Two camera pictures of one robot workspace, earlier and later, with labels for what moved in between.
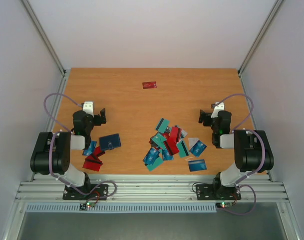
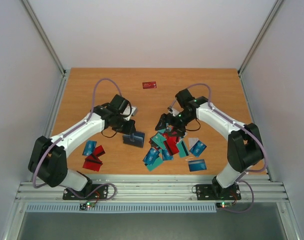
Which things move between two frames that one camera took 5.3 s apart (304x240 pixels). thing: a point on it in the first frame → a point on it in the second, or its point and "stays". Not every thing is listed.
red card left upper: (98, 152) stays
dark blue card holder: (110, 142) → (138, 141)
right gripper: (206, 119) → (167, 120)
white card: (192, 141) stays
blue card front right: (197, 165) stays
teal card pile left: (160, 140) stays
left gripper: (103, 120) → (130, 128)
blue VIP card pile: (151, 156) stays
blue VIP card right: (198, 148) stays
